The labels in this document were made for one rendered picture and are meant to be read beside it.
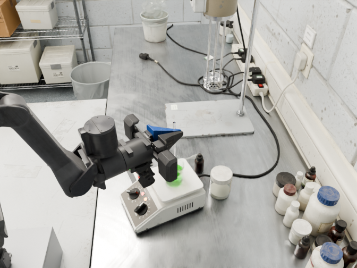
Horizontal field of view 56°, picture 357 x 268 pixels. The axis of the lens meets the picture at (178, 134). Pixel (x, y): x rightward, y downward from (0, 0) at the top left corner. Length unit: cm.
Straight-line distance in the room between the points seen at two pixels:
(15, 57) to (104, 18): 82
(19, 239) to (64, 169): 24
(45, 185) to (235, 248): 56
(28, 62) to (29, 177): 202
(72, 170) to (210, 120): 67
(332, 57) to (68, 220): 85
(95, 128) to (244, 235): 48
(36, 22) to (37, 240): 233
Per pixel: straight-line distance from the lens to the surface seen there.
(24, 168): 113
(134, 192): 89
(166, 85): 140
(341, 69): 101
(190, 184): 87
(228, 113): 124
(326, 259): 79
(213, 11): 98
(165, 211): 86
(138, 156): 69
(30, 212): 101
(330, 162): 99
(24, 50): 299
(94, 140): 62
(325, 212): 87
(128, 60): 161
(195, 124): 118
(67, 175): 64
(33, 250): 80
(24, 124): 57
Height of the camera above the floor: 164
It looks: 40 degrees down
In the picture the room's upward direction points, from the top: straight up
